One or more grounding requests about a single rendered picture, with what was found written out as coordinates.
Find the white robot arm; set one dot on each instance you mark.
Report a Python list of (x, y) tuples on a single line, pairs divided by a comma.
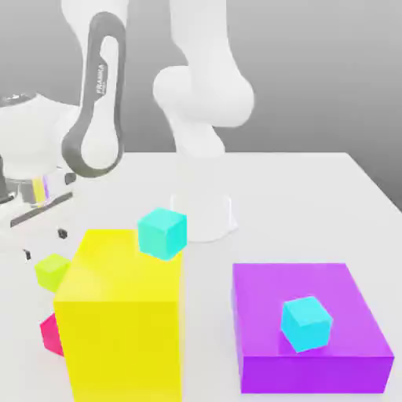
[(204, 94)]

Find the small cyan cube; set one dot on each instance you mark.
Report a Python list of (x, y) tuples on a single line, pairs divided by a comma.
[(306, 325)]

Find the small turquoise cube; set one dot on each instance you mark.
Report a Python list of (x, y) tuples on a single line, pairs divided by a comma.
[(161, 234)]

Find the large purple box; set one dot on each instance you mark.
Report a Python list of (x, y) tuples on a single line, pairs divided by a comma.
[(282, 282)]

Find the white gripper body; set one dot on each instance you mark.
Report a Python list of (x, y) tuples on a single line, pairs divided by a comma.
[(40, 220)]

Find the large yellow box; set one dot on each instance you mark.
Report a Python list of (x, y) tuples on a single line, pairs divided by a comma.
[(119, 329)]

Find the small lime cube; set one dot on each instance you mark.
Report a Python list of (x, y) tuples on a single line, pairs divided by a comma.
[(50, 271)]

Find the small pink cube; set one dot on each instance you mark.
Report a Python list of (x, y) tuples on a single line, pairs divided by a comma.
[(51, 336)]

